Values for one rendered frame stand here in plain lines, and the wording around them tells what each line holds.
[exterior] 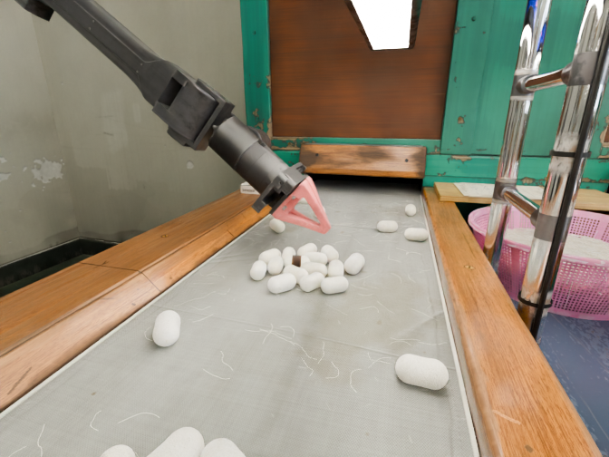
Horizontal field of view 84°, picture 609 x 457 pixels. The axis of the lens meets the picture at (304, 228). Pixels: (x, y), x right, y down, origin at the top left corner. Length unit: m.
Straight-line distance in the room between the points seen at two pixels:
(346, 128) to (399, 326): 0.63
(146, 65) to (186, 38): 1.49
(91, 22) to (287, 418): 0.58
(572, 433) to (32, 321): 0.39
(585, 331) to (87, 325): 0.55
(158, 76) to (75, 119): 2.07
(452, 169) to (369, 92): 0.27
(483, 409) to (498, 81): 0.75
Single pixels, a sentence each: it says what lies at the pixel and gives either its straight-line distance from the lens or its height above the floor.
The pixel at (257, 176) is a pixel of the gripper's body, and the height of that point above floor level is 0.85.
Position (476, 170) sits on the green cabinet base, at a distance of 0.90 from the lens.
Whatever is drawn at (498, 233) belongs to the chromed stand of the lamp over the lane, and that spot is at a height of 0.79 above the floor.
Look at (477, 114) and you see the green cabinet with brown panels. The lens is 0.89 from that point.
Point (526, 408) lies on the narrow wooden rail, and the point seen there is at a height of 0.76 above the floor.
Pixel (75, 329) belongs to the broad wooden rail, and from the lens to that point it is 0.36.
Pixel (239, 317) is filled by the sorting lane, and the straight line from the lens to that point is 0.35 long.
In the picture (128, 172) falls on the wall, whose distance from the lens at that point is 2.37.
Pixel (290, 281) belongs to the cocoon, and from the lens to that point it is 0.38.
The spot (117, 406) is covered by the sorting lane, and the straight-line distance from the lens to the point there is 0.29.
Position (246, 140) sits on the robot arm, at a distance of 0.48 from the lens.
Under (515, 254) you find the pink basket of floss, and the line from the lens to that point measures 0.54.
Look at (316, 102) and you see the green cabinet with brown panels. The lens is 0.91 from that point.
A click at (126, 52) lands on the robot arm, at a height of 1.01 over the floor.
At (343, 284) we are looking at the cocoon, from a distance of 0.38.
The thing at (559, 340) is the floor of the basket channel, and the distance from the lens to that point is 0.52.
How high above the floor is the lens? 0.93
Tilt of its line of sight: 18 degrees down
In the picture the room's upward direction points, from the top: straight up
